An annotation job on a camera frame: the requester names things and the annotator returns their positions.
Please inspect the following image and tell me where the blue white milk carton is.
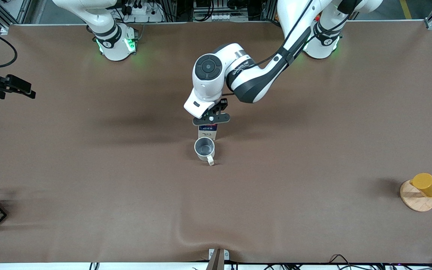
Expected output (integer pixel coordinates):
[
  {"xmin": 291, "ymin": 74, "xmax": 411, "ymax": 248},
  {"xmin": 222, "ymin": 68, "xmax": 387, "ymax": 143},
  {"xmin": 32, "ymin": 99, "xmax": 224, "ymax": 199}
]
[{"xmin": 198, "ymin": 124, "xmax": 218, "ymax": 141}]

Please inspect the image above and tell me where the white ceramic mug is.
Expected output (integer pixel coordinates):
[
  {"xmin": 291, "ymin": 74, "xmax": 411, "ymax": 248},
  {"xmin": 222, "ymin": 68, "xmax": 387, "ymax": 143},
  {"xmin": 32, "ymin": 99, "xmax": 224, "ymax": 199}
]
[{"xmin": 194, "ymin": 136, "xmax": 216, "ymax": 166}]

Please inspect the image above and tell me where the wooden cup stand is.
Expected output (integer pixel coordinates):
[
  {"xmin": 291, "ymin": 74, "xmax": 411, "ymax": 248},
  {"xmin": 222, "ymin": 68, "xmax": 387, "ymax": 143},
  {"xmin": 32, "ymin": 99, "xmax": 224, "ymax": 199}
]
[{"xmin": 400, "ymin": 179, "xmax": 432, "ymax": 212}]

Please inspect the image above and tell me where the yellow plastic cup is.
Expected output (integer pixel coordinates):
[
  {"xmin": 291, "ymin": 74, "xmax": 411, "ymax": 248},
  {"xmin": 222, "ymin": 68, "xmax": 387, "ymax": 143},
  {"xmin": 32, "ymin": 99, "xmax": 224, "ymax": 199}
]
[{"xmin": 410, "ymin": 172, "xmax": 432, "ymax": 198}]

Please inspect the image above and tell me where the brown table cover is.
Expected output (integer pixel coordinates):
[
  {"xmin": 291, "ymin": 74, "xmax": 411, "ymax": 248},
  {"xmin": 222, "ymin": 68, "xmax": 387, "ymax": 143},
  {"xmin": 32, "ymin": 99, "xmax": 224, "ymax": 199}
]
[{"xmin": 0, "ymin": 21, "xmax": 432, "ymax": 264}]

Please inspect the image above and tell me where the long white power strip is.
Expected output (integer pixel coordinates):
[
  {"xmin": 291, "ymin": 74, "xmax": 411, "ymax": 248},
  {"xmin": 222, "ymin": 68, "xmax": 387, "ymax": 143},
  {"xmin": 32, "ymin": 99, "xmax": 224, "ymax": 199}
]
[{"xmin": 208, "ymin": 13, "xmax": 249, "ymax": 21}]

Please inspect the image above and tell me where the black equipment box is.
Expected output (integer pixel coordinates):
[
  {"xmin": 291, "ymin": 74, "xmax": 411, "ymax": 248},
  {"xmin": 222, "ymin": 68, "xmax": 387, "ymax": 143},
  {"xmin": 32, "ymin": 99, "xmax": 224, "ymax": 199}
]
[{"xmin": 193, "ymin": 0, "xmax": 250, "ymax": 13}]

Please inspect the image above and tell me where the white power strip with plugs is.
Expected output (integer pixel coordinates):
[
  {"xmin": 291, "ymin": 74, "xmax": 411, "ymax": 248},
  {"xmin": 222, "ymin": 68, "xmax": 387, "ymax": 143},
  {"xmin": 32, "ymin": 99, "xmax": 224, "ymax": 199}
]
[{"xmin": 120, "ymin": 0, "xmax": 164, "ymax": 22}]

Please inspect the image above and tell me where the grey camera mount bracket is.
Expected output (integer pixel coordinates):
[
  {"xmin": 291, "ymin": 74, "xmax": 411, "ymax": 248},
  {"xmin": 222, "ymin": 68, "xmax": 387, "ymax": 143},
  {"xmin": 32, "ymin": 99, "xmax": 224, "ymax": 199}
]
[{"xmin": 206, "ymin": 248, "xmax": 230, "ymax": 270}]

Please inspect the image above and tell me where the black looped floor cable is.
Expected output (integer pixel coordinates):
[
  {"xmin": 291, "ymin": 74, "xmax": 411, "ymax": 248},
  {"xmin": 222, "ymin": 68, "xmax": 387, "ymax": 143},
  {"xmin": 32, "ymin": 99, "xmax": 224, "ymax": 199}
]
[{"xmin": 328, "ymin": 254, "xmax": 356, "ymax": 267}]

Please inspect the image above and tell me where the long black floor cable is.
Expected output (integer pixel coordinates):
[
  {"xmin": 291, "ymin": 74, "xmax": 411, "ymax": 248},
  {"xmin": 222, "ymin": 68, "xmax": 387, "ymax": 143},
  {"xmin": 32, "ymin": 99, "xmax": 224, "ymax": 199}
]
[{"xmin": 231, "ymin": 260, "xmax": 432, "ymax": 270}]

